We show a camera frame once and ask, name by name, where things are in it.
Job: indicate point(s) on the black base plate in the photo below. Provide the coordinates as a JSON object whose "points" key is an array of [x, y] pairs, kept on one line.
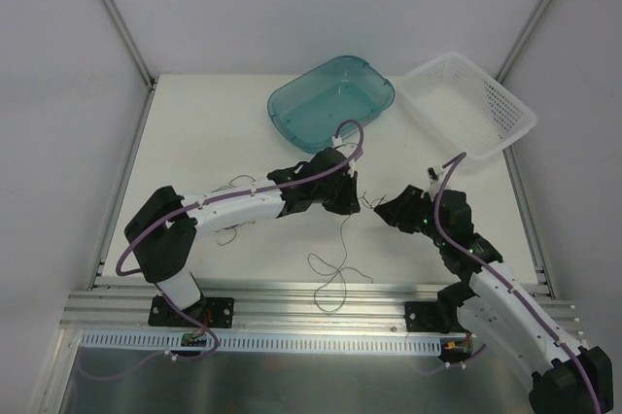
{"points": [[431, 316], [214, 312]]}

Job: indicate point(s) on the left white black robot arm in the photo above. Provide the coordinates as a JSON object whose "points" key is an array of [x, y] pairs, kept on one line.
{"points": [[161, 234]]}

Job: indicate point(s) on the aluminium frame post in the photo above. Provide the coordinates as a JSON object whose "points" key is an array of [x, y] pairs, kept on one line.
{"points": [[524, 37], [114, 14]]}

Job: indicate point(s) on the left aluminium frame post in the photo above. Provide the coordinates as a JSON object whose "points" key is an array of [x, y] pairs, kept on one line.
{"points": [[114, 14]]}

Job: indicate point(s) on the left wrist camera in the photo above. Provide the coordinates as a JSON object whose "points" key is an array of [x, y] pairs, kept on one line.
{"points": [[337, 142]]}

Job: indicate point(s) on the white slotted cable duct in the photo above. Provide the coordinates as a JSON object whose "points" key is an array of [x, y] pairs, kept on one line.
{"points": [[419, 346]]}

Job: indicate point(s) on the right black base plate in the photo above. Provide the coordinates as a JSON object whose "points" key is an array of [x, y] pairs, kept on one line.
{"points": [[431, 316]]}

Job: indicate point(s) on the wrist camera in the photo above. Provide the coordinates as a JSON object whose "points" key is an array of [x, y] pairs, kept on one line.
{"points": [[337, 142], [435, 175]]}

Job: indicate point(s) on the right aluminium frame post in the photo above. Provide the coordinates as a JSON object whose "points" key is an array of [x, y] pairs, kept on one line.
{"points": [[524, 37]]}

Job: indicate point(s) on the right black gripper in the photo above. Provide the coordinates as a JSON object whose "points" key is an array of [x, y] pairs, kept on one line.
{"points": [[405, 210]]}

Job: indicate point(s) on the teal transparent plastic tub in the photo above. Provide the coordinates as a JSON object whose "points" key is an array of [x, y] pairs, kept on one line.
{"points": [[307, 110]]}

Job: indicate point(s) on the aluminium mounting rail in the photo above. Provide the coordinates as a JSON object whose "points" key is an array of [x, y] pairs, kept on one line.
{"points": [[370, 309]]}

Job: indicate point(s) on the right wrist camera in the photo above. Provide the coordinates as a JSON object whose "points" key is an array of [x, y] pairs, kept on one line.
{"points": [[435, 175]]}

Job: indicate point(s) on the white perforated plastic basket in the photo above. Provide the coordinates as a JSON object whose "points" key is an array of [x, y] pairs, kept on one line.
{"points": [[464, 109]]}

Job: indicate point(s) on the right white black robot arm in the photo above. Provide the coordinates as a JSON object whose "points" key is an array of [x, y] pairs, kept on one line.
{"points": [[559, 372]]}

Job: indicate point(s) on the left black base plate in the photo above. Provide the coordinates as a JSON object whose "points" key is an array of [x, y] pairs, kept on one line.
{"points": [[214, 312]]}

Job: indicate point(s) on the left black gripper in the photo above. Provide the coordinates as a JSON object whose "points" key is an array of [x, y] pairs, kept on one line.
{"points": [[341, 189]]}

